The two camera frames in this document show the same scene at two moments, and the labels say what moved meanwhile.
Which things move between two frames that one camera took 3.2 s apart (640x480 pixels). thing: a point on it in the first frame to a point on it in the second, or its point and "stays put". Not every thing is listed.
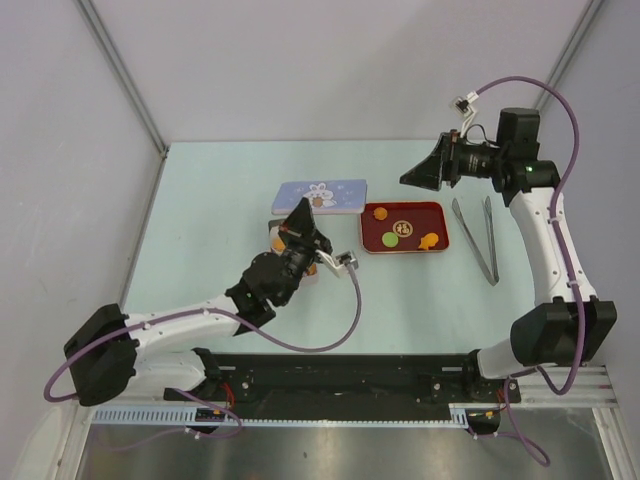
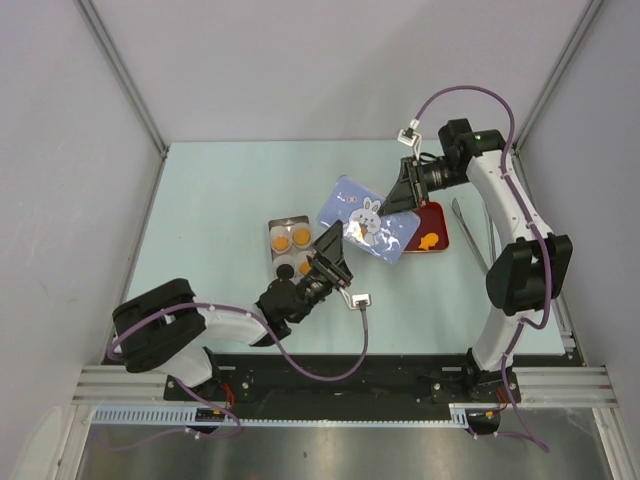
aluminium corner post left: (98, 29) stays put
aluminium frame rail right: (591, 388) stays put
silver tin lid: (340, 196) to (358, 206)
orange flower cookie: (277, 244) stays put
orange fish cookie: (429, 239) stays put
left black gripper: (300, 223) to (327, 259)
